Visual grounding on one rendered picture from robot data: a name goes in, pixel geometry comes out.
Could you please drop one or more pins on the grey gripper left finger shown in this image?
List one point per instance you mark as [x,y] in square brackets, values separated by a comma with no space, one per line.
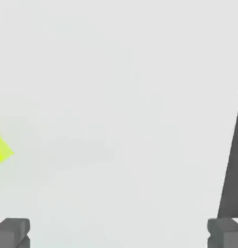
[10,231]

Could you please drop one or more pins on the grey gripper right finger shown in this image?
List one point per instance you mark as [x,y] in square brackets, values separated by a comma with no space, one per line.
[225,234]

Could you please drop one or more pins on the small yellow cube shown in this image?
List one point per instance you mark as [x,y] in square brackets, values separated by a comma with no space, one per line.
[1,149]

